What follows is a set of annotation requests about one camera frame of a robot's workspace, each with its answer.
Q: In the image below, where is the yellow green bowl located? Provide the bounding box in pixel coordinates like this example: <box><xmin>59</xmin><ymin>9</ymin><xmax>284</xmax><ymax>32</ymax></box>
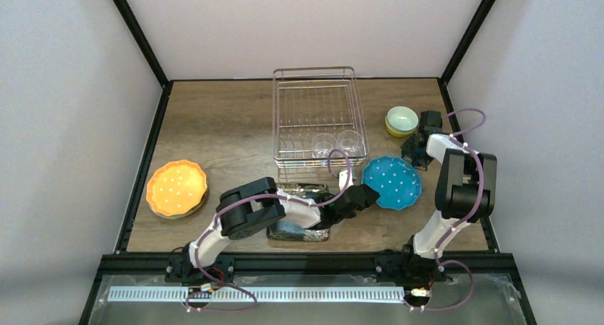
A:
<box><xmin>385</xmin><ymin>119</ymin><xmax>417</xmax><ymax>138</ymax></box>

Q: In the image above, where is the pale green glass bowl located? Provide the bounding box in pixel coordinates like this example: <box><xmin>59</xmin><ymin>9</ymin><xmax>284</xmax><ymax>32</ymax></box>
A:
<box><xmin>385</xmin><ymin>106</ymin><xmax>419</xmax><ymax>130</ymax></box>

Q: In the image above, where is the blue polka dot plate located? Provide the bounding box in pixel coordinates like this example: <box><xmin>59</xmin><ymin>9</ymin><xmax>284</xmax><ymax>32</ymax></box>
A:
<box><xmin>361</xmin><ymin>155</ymin><xmax>422</xmax><ymax>211</ymax></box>

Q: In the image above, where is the small clear plastic cup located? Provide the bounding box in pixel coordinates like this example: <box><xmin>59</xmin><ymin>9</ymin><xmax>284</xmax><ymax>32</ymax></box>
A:
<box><xmin>311</xmin><ymin>133</ymin><xmax>336</xmax><ymax>159</ymax></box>

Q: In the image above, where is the metal wire dish rack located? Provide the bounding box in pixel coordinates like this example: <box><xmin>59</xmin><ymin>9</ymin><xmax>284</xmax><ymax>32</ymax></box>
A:
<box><xmin>272</xmin><ymin>66</ymin><xmax>369</xmax><ymax>168</ymax></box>

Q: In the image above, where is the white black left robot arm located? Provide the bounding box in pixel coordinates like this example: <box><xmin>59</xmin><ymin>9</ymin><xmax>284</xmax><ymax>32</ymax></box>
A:
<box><xmin>182</xmin><ymin>177</ymin><xmax>380</xmax><ymax>274</ymax></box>

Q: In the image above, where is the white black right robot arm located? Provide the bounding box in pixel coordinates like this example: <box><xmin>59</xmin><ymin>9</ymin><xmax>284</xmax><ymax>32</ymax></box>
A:
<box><xmin>402</xmin><ymin>110</ymin><xmax>498</xmax><ymax>268</ymax></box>

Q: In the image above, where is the black floral square plate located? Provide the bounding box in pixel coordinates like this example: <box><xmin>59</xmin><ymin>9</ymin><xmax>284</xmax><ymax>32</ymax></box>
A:
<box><xmin>266</xmin><ymin>182</ymin><xmax>330</xmax><ymax>242</ymax></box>

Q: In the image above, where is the orange polka dot plate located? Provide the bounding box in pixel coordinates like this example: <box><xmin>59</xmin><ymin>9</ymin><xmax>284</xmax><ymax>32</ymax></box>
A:
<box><xmin>145</xmin><ymin>160</ymin><xmax>209</xmax><ymax>220</ymax></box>

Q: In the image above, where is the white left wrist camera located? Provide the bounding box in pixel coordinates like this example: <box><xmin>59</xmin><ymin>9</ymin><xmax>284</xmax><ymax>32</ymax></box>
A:
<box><xmin>338</xmin><ymin>168</ymin><xmax>355</xmax><ymax>190</ymax></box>

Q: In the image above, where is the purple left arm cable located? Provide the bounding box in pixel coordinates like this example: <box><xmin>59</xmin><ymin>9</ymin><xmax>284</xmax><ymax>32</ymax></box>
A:
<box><xmin>184</xmin><ymin>148</ymin><xmax>354</xmax><ymax>313</ymax></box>

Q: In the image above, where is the black aluminium frame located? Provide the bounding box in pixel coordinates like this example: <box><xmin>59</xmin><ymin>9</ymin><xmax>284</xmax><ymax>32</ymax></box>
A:
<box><xmin>79</xmin><ymin>0</ymin><xmax>536</xmax><ymax>324</ymax></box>

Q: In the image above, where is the white slotted cable duct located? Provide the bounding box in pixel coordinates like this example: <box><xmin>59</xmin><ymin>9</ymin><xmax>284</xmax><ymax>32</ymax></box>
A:
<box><xmin>103</xmin><ymin>286</ymin><xmax>405</xmax><ymax>304</ymax></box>

